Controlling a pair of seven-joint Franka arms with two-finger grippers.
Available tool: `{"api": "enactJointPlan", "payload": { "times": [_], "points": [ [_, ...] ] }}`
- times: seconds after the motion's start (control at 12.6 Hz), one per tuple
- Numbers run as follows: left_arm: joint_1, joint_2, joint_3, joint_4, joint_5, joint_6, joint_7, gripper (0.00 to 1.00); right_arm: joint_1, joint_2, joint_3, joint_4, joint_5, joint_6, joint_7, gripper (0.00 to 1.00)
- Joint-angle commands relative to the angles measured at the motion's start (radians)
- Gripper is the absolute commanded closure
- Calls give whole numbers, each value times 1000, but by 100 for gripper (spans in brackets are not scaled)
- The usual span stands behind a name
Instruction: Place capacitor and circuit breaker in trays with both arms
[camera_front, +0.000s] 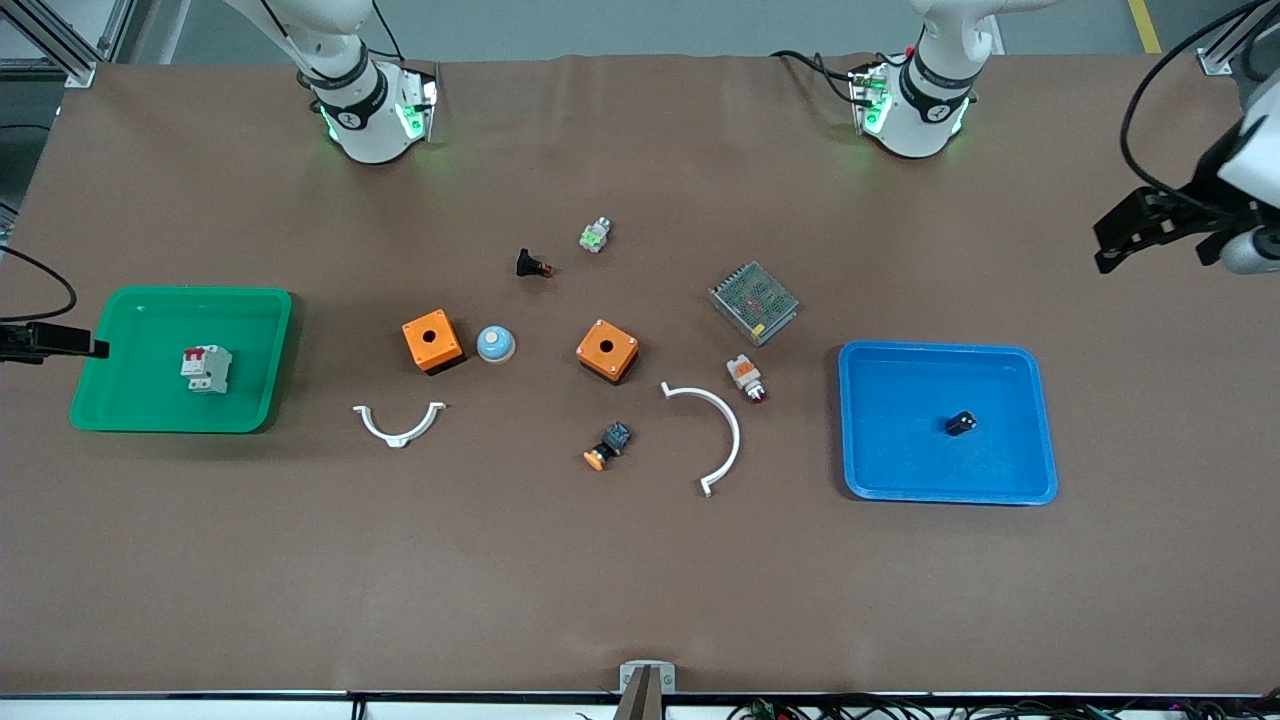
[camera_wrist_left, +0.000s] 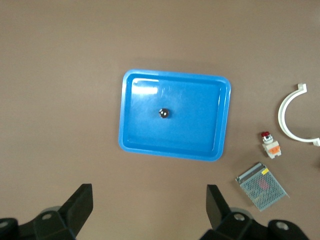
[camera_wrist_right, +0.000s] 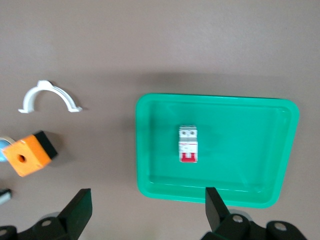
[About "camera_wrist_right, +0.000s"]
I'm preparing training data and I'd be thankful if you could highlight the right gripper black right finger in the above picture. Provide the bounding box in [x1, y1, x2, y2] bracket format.
[201, 186, 308, 240]

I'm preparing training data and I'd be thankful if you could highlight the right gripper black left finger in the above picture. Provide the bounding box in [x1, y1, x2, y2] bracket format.
[0, 188, 93, 240]

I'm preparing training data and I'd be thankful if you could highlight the white circuit breaker red switch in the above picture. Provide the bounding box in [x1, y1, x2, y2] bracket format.
[178, 124, 199, 164]

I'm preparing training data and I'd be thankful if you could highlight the green plastic tray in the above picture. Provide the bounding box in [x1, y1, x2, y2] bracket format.
[135, 92, 300, 209]

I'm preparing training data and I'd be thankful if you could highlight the blue dome buzzer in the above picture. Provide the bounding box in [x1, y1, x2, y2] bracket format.
[0, 136, 15, 163]

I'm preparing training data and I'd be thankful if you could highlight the white pipe clamp with tab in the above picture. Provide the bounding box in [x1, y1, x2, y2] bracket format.
[17, 79, 83, 114]

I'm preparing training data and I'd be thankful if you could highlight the black push-button switch white face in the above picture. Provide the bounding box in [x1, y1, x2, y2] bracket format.
[0, 188, 12, 206]

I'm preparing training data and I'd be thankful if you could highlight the orange push-button enclosure box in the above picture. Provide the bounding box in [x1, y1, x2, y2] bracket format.
[1, 130, 59, 178]

